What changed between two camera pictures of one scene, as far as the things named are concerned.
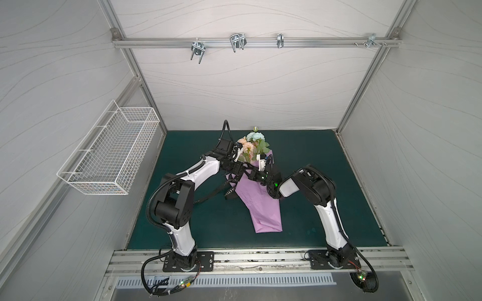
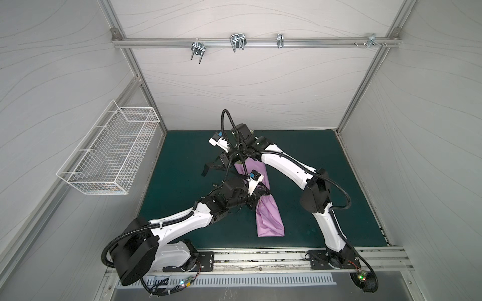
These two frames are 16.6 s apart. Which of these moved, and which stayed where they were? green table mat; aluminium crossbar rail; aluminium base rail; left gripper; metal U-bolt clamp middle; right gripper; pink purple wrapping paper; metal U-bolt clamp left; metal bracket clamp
Moved: right gripper; left gripper; pink purple wrapping paper
Stayed: green table mat; aluminium crossbar rail; metal bracket clamp; metal U-bolt clamp middle; aluminium base rail; metal U-bolt clamp left
